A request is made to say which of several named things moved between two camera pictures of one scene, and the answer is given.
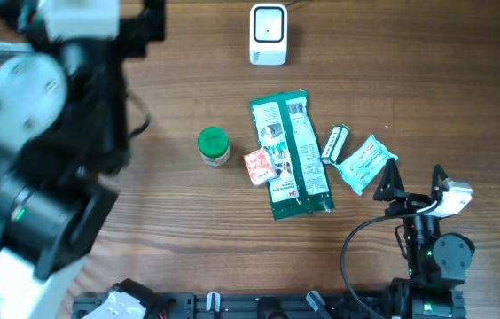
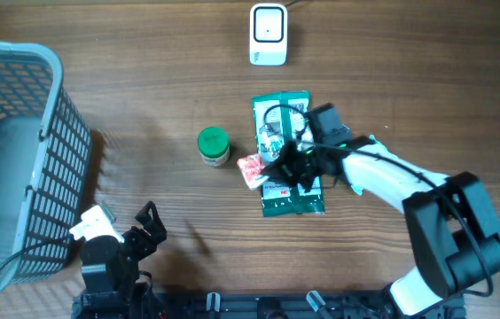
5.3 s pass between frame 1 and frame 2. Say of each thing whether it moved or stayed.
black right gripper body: moved
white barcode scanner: stayed
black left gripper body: moved
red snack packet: moved
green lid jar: stayed
